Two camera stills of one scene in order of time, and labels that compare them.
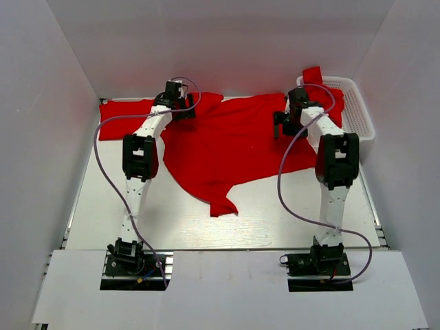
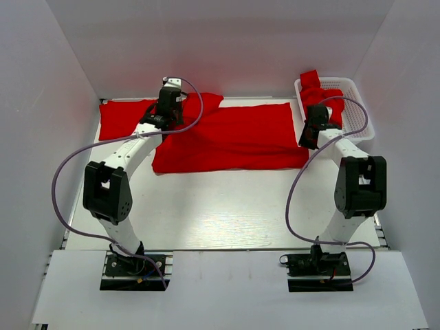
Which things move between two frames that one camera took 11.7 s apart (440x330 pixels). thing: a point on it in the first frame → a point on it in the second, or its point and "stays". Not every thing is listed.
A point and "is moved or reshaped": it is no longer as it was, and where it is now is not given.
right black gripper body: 291,126 → 304,141
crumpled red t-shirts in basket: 320,95 stays
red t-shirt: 229,141 is moved or reshaped
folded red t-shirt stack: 119,119 stays
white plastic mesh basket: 355,117 stays
